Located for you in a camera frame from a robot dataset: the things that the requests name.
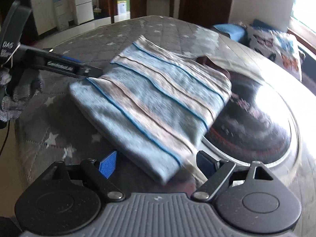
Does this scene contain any blue sofa cushion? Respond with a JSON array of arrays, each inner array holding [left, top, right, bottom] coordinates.
[[212, 23, 248, 46]]

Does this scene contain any blue beige striped garment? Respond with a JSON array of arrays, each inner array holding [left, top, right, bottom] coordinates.
[[69, 35, 233, 186]]

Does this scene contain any person's left hand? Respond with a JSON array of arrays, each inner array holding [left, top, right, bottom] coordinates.
[[0, 67, 43, 124]]

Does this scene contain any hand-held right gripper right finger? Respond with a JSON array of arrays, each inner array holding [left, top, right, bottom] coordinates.
[[191, 150, 283, 202]]

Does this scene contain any round built-in cooktop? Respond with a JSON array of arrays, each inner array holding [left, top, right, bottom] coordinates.
[[199, 73, 301, 169]]

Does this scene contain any white water dispenser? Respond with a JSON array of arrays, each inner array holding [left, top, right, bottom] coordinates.
[[52, 0, 70, 32]]

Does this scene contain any butterfly print pillow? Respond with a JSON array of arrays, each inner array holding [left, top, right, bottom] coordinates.
[[246, 22, 306, 81]]

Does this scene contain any blue sofa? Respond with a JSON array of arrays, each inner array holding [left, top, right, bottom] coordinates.
[[295, 41, 316, 86]]

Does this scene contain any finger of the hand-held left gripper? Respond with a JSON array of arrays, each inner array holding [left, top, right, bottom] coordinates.
[[43, 49, 82, 64], [25, 49, 103, 80]]

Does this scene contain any grey quilted star table cover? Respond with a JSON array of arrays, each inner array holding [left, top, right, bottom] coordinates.
[[14, 15, 316, 204]]

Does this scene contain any window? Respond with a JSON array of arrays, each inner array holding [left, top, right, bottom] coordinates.
[[290, 0, 316, 34]]

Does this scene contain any black cable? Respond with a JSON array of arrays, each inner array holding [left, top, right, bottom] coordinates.
[[0, 120, 11, 159]]

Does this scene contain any white refrigerator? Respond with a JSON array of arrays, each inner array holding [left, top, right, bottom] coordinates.
[[72, 0, 95, 26]]

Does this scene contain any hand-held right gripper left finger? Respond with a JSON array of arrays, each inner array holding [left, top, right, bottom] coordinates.
[[39, 150, 126, 202]]

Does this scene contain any dark wooden glass door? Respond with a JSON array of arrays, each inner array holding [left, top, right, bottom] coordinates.
[[178, 0, 236, 28]]

